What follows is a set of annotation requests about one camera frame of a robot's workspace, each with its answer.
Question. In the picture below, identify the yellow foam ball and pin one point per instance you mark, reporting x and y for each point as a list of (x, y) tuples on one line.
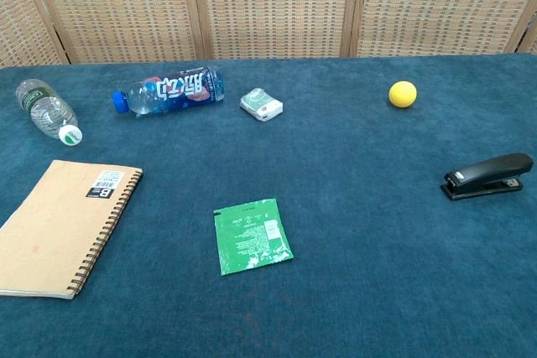
[(403, 94)]

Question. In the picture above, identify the blue-cap sports drink bottle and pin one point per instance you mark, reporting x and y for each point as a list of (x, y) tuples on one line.
[(176, 89)]

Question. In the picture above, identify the blue carpet table cloth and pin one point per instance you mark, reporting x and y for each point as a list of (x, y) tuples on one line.
[(335, 291)]

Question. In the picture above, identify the woven wood folding screen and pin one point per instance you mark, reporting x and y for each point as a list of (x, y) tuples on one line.
[(272, 6)]

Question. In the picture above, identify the clear green-label water bottle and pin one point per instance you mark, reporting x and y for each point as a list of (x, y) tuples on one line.
[(46, 108)]

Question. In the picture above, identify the white green tissue pack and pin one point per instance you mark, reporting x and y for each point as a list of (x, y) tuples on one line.
[(260, 104)]

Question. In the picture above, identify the black stapler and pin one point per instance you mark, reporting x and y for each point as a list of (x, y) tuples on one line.
[(486, 167)]

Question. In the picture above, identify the kraft spiral notebook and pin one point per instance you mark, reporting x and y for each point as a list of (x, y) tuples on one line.
[(54, 224)]

